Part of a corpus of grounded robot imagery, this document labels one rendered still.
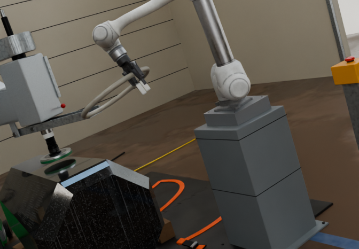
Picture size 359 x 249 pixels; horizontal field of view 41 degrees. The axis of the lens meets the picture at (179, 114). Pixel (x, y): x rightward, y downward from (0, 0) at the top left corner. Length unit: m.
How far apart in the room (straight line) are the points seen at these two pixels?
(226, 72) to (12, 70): 1.38
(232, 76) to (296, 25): 5.08
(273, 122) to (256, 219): 0.57
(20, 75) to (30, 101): 0.18
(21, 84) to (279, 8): 5.25
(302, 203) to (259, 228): 0.33
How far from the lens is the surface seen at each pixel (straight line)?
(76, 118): 3.03
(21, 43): 3.18
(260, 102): 2.84
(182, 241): 3.31
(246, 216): 2.92
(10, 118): 3.37
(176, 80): 9.62
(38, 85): 3.21
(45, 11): 8.60
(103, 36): 2.49
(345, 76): 2.08
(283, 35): 7.79
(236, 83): 2.54
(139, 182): 2.98
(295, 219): 3.01
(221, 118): 2.80
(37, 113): 3.17
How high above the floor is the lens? 1.45
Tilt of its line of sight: 11 degrees down
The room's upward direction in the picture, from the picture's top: 18 degrees counter-clockwise
